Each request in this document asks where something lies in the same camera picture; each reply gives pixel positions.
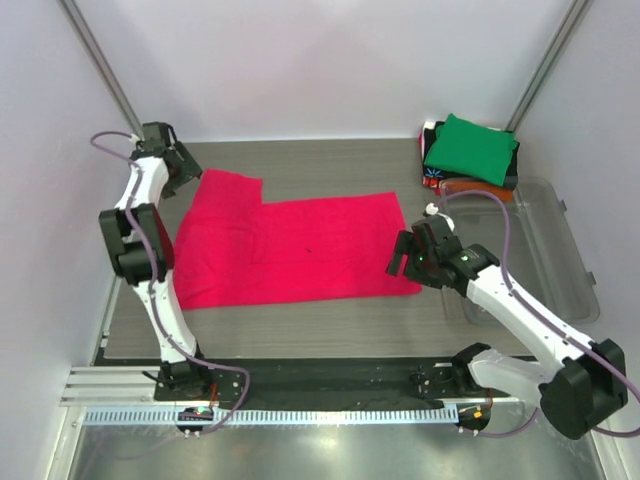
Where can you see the right aluminium frame post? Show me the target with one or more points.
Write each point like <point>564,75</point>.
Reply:
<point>569,25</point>

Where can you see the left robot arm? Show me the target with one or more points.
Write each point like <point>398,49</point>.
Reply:
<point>141,252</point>

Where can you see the green folded t shirt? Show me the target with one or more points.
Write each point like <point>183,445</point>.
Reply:
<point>465,147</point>

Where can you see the left aluminium frame post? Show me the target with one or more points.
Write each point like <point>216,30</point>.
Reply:
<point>93,49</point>

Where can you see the clear plastic bin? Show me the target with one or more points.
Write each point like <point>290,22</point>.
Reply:
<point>542,256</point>

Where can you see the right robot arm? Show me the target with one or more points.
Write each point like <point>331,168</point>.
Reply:
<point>575,382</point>

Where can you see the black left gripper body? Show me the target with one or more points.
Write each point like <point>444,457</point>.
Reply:
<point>174,172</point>

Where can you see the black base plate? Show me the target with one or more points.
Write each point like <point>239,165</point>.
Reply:
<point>328,384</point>

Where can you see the white slotted cable duct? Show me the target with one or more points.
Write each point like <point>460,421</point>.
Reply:
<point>201,417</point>

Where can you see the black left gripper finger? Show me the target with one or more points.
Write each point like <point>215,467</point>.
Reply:
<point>186,167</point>
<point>172,185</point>

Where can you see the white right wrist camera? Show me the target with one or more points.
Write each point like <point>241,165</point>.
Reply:
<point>431,209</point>

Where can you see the red t shirt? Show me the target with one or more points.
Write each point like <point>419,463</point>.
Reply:
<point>234,249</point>

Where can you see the aluminium rail profile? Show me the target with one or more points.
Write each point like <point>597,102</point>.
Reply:
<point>108,385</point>

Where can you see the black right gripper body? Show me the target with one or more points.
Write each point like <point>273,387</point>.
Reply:
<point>419,265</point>

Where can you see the aluminium frame post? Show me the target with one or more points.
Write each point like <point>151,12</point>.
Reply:
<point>93,49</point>
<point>569,25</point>

